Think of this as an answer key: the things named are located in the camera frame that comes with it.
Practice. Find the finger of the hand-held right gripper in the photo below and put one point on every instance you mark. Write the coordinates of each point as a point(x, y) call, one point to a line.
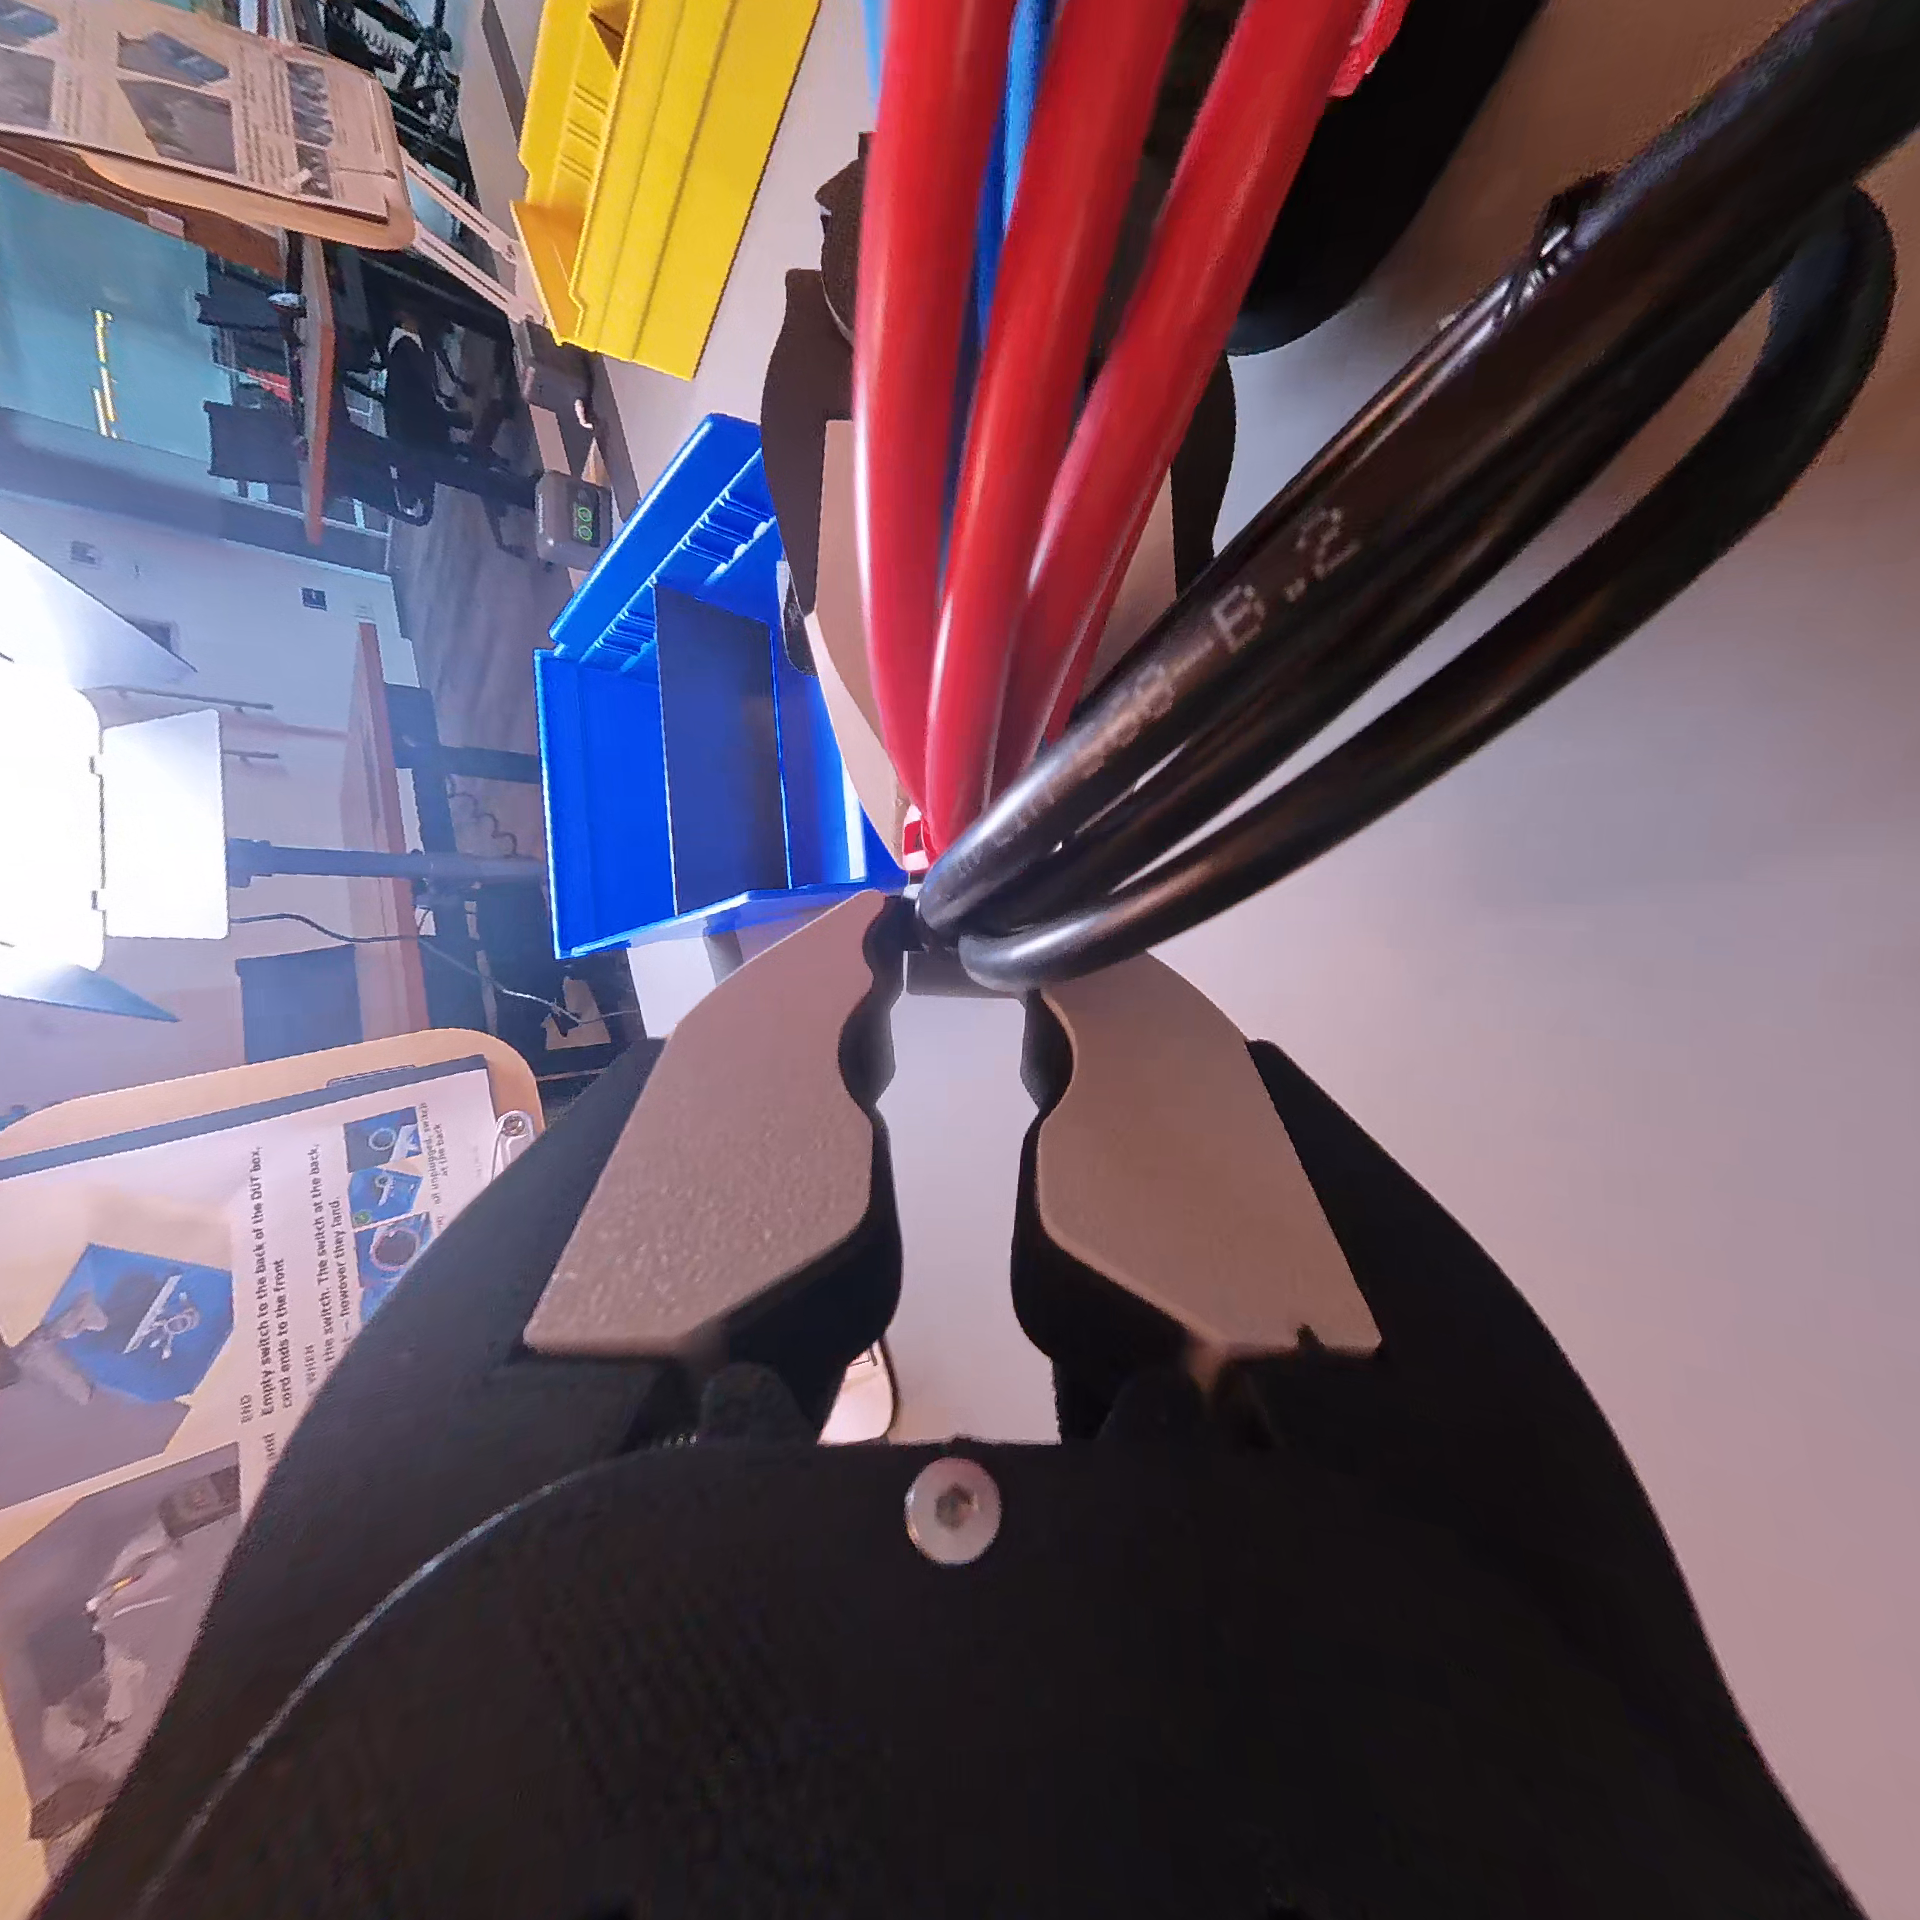
point(1148, 569)
point(845, 630)

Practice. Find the blue plastic bin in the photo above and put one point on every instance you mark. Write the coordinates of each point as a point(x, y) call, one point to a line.
point(722, 751)

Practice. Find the instruction sign in acrylic holder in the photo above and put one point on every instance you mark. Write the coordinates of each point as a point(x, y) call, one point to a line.
point(196, 106)
point(224, 1276)

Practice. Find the yellow plastic bin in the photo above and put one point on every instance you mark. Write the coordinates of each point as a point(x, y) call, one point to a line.
point(646, 182)

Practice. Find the grey digital timer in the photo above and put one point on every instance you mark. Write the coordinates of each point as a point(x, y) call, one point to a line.
point(570, 516)

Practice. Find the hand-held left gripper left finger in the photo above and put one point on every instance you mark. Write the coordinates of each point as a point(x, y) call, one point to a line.
point(722, 1170)

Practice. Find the black twist tie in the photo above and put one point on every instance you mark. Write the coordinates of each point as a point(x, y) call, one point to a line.
point(1547, 247)

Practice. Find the studio light panel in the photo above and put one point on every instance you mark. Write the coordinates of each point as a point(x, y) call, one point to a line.
point(90, 839)

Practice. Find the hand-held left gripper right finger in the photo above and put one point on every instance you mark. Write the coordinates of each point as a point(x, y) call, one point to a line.
point(1184, 1184)

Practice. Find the black light stand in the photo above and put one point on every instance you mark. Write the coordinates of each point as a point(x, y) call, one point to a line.
point(376, 867)

